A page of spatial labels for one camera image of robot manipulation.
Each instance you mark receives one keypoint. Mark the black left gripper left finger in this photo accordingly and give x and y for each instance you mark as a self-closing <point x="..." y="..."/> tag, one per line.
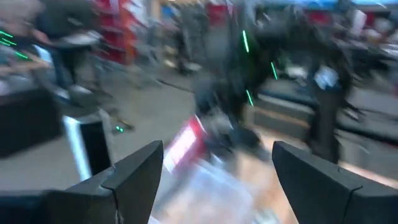
<point x="93" y="205"/>

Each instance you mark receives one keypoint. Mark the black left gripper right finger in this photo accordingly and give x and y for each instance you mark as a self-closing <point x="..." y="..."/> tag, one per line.
<point x="335" y="202"/>

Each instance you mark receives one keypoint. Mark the red Coca-Cola can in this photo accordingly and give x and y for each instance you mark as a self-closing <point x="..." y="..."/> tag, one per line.
<point x="186" y="143"/>

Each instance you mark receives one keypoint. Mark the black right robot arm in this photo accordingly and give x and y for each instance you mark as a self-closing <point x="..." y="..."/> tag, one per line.
<point x="323" y="124"/>

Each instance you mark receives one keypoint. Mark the clear plastic bin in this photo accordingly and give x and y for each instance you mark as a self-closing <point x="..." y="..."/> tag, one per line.
<point x="202" y="199"/>

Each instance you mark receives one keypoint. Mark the black cabinet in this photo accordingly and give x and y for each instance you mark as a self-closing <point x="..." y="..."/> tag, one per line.
<point x="28" y="124"/>

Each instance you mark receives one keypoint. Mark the red tilted shelf rack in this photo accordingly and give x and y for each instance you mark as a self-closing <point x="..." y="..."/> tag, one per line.
<point x="115" y="37"/>

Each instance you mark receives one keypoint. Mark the person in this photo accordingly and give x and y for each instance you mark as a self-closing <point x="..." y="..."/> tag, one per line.
<point x="62" y="28"/>

